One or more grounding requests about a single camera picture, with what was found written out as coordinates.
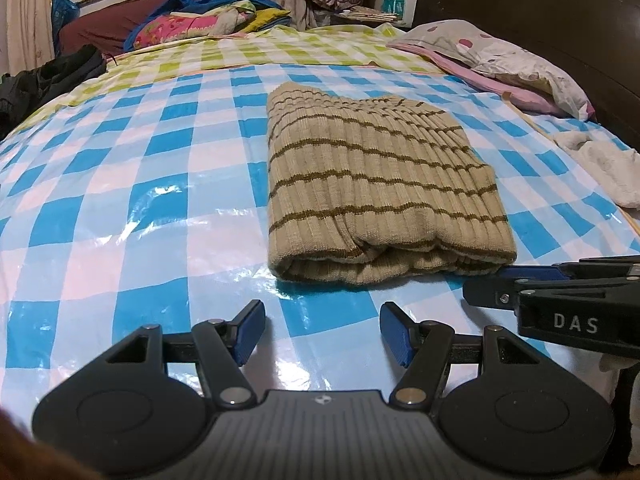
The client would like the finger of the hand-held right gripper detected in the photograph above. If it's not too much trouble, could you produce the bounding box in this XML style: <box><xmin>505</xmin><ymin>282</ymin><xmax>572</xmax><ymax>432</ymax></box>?
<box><xmin>462</xmin><ymin>276</ymin><xmax>640</xmax><ymax>312</ymax></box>
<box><xmin>497</xmin><ymin>254</ymin><xmax>640</xmax><ymax>282</ymax></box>

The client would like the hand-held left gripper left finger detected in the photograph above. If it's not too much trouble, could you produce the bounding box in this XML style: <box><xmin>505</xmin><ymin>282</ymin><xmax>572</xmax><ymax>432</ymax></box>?
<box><xmin>102</xmin><ymin>299</ymin><xmax>267</xmax><ymax>409</ymax></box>

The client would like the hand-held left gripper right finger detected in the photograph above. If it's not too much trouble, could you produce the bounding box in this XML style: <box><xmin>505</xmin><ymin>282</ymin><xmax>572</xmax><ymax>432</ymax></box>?
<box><xmin>379</xmin><ymin>302</ymin><xmax>551</xmax><ymax>409</ymax></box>

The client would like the beige brown-striped knit sweater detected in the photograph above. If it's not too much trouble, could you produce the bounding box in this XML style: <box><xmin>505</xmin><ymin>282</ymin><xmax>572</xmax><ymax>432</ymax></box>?
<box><xmin>265</xmin><ymin>81</ymin><xmax>518</xmax><ymax>286</ymax></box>

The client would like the white towel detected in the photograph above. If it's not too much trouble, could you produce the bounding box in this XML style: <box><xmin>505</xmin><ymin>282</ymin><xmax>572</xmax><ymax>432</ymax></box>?
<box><xmin>553</xmin><ymin>129</ymin><xmax>640</xmax><ymax>210</ymax></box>

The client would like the pink pillow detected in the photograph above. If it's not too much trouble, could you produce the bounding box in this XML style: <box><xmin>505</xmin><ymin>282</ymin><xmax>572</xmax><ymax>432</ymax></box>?
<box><xmin>387</xmin><ymin>42</ymin><xmax>568</xmax><ymax>119</ymax></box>

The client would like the blue checkered plastic sheet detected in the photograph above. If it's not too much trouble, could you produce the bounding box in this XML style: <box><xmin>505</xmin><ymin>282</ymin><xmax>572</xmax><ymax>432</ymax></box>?
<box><xmin>0</xmin><ymin>62</ymin><xmax>640</xmax><ymax>413</ymax></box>

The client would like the white polka dot pillow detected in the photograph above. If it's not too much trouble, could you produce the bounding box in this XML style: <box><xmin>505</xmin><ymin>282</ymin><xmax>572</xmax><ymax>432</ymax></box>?
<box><xmin>400</xmin><ymin>19</ymin><xmax>592</xmax><ymax>121</ymax></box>

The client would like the dark wooden headboard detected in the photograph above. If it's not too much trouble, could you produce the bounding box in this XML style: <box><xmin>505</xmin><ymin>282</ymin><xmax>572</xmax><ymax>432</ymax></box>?
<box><xmin>410</xmin><ymin>0</ymin><xmax>640</xmax><ymax>152</ymax></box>

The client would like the green checkered bed sheet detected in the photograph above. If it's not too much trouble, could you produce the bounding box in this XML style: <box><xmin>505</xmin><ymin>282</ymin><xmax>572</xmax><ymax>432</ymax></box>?
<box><xmin>65</xmin><ymin>24</ymin><xmax>442</xmax><ymax>107</ymax></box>

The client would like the nightstand with papers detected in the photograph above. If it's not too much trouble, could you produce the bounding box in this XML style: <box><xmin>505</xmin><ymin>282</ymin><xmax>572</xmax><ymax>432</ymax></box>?
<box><xmin>327</xmin><ymin>5</ymin><xmax>402</xmax><ymax>27</ymax></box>

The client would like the yellow folded cloth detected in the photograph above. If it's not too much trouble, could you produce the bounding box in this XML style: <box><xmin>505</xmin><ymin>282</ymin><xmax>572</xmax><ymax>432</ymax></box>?
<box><xmin>240</xmin><ymin>8</ymin><xmax>292</xmax><ymax>34</ymax></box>

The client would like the pink floral quilt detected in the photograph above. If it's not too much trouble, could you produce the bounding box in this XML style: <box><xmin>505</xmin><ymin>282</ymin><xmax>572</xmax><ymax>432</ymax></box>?
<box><xmin>133</xmin><ymin>12</ymin><xmax>228</xmax><ymax>50</ymax></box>

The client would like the black jacket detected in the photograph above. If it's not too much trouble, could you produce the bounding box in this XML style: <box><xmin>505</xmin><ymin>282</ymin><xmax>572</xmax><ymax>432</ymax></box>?
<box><xmin>0</xmin><ymin>44</ymin><xmax>108</xmax><ymax>139</ymax></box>

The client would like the colourful folded bedding pile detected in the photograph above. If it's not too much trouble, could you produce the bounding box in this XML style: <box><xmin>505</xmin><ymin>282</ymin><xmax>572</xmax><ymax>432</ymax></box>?
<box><xmin>123</xmin><ymin>0</ymin><xmax>292</xmax><ymax>51</ymax></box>

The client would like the maroon padded bed end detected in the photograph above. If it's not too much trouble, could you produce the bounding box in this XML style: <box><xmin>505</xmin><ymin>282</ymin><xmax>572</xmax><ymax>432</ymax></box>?
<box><xmin>58</xmin><ymin>0</ymin><xmax>272</xmax><ymax>57</ymax></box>

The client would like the blue plastic bag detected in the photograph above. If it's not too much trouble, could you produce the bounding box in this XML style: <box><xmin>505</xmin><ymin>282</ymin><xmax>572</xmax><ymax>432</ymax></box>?
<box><xmin>51</xmin><ymin>0</ymin><xmax>81</xmax><ymax>24</ymax></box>

